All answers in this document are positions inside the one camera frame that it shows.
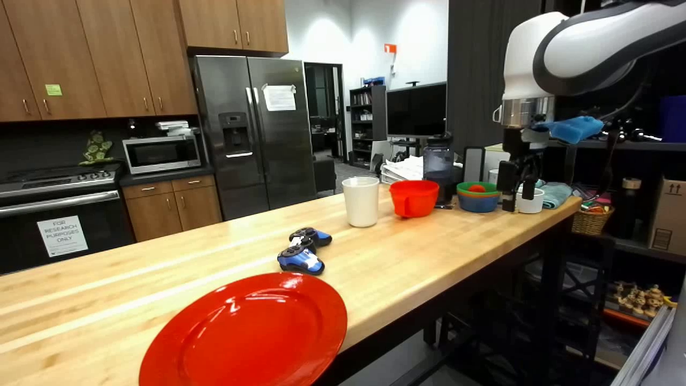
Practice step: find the white storage box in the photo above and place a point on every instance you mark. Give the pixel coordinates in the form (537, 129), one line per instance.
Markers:
(494, 154)

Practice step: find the wicker basket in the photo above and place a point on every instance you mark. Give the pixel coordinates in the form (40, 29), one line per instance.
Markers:
(589, 221)

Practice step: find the red ball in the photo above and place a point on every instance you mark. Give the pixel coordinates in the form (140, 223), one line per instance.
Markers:
(477, 189)

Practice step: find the black monitor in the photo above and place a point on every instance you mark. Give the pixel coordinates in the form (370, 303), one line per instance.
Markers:
(415, 111)

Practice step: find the tall white cup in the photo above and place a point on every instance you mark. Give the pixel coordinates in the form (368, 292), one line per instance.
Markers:
(360, 197)

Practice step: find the stacked blue green bowl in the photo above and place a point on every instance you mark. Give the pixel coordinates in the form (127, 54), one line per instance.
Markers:
(477, 201)

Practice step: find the green potted plant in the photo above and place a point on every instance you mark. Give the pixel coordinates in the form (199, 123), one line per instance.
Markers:
(96, 149)

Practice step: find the brown upper cabinets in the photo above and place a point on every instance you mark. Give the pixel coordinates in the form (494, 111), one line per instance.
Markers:
(120, 59)

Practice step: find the blue black game controller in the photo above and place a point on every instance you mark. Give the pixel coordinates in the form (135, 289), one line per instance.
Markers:
(300, 256)

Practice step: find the black stove oven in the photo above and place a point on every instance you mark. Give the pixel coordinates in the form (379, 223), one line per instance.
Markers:
(57, 212)

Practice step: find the silver microwave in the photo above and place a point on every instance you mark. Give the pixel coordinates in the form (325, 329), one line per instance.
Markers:
(150, 154)

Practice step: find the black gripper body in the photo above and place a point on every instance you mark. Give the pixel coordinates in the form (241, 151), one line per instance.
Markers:
(522, 163)

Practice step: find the black bookshelf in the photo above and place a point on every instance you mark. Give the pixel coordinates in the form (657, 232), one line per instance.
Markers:
(368, 123)

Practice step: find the small white ceramic cup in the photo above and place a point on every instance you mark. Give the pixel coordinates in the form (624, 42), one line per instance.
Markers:
(527, 206)

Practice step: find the large red plate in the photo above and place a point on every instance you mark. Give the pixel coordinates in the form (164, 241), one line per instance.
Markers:
(260, 331)

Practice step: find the teal cloth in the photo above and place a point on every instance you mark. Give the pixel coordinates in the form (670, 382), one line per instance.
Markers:
(553, 193)

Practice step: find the brown lower cabinet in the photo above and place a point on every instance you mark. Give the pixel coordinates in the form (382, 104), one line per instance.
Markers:
(167, 206)

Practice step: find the blue cloth on wrist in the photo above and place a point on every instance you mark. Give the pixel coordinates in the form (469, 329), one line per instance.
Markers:
(572, 129)

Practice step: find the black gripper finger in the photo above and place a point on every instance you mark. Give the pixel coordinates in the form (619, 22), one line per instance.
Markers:
(529, 187)

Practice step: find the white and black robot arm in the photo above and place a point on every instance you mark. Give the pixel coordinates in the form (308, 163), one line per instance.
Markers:
(552, 57)

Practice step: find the red plastic cup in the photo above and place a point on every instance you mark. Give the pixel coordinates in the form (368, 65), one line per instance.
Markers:
(414, 197)

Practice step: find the stainless steel refrigerator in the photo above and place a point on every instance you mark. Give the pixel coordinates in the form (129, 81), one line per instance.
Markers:
(255, 126)

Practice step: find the cardboard box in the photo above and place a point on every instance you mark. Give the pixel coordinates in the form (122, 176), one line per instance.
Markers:
(670, 218)

